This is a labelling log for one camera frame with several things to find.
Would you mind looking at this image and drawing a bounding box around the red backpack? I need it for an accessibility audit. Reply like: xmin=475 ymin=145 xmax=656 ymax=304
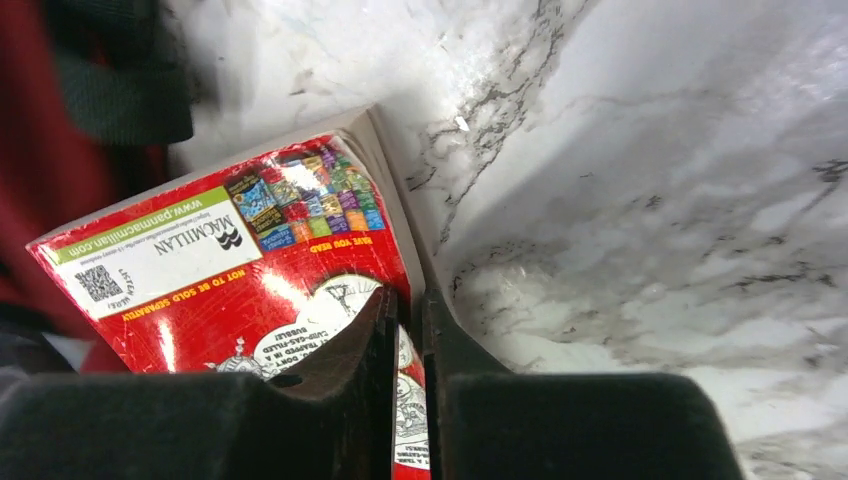
xmin=1 ymin=1 xmax=193 ymax=372

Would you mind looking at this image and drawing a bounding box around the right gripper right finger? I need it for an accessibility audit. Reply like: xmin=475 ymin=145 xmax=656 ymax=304
xmin=421 ymin=289 xmax=743 ymax=479

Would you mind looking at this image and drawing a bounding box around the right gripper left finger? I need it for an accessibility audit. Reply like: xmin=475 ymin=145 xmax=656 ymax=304
xmin=1 ymin=287 xmax=397 ymax=479

